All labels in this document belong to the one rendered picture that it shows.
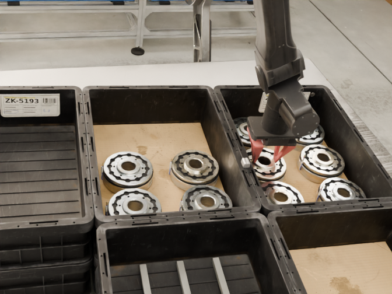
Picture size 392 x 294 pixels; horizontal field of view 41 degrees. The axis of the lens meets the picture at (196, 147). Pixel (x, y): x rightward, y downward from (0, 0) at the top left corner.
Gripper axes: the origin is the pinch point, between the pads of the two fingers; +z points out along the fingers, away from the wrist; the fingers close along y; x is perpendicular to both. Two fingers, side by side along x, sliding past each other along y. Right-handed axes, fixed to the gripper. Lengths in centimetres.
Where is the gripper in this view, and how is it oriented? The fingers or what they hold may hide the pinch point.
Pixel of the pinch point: (265, 158)
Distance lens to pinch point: 115.8
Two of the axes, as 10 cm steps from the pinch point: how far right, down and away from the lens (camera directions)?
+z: -1.3, 7.5, 6.5
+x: -1.6, -6.6, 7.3
